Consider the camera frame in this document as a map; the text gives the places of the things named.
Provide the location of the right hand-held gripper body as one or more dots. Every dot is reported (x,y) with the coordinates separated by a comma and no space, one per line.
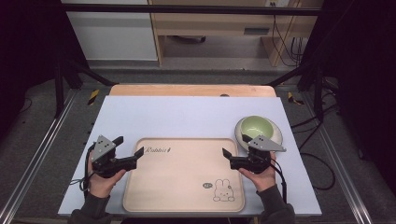
(263,144)

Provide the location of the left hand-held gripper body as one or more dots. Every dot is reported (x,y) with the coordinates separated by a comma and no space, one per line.
(102,148)

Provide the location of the person's left hand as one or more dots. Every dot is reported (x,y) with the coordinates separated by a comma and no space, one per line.
(102,185)

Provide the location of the person's right hand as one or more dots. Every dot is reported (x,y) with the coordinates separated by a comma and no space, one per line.
(264,181)

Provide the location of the green bowl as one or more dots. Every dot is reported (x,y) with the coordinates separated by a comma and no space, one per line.
(277,130)
(257,127)

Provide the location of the yellow black tape strip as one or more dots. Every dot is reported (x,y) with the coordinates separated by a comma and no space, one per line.
(292,98)
(93,97)

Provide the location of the white board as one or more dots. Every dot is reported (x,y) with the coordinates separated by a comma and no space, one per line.
(174,118)

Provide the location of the wooden tray with rabbit print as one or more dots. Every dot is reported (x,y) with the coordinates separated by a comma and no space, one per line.
(180,183)

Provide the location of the wooden table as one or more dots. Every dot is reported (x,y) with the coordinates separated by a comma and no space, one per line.
(186,90)

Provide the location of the black metal stand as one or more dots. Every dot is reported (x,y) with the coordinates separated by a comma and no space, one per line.
(318,90)
(59,84)

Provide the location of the white cabinet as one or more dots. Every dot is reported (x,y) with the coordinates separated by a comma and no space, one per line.
(112,34)

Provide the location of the grey label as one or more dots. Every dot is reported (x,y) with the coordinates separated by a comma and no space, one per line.
(256,31)

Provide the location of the wooden desk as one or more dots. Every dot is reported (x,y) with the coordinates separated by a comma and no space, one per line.
(218,23)

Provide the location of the black curtain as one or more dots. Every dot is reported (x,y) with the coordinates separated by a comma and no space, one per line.
(364,77)

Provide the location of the black horizontal bar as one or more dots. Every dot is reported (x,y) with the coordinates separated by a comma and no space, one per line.
(186,9)

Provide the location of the aluminium floor rail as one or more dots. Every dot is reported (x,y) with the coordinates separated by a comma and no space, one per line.
(34,149)
(342,165)

